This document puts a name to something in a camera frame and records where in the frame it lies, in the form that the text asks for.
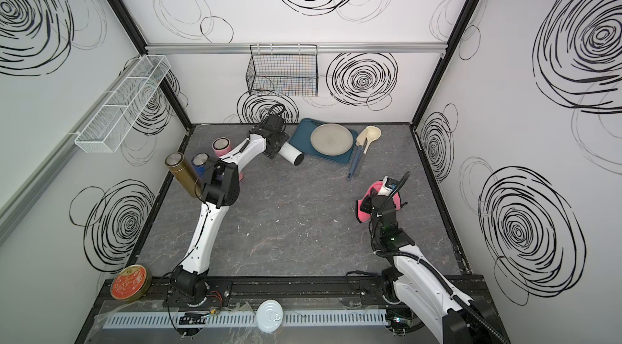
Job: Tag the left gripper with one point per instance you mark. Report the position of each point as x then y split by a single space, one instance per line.
283 138

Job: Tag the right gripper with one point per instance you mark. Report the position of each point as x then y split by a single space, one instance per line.
368 202

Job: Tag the pink cloth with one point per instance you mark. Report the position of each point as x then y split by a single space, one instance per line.
373 189

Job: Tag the white thermos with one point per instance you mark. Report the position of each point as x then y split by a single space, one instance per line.
291 154

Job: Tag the pink thermos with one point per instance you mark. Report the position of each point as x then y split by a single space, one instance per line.
221 147

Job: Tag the blue thermos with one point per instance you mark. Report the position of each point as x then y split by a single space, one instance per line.
200 163

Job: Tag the gold thermos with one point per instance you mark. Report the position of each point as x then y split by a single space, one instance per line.
185 174

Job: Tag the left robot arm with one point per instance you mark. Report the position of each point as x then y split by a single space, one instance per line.
219 191

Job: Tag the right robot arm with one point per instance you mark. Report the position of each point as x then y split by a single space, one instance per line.
450 314

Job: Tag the teal tray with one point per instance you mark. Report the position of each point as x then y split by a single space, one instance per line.
301 140

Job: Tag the grey round plate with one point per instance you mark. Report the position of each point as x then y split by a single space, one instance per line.
331 139

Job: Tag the beige ladle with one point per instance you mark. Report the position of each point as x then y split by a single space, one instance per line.
373 134

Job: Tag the white round can lid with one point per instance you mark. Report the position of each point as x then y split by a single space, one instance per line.
269 316

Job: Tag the white mesh shelf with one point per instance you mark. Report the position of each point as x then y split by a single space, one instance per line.
135 103

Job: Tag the red gold round tin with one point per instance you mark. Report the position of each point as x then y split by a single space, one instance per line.
131 283

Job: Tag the black wire basket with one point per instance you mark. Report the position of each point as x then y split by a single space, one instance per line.
284 69

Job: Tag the blue handled utensil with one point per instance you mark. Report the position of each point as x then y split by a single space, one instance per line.
360 140

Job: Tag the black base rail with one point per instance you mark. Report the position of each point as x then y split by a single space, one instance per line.
350 290

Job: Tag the white slotted cable duct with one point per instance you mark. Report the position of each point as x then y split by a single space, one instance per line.
244 319

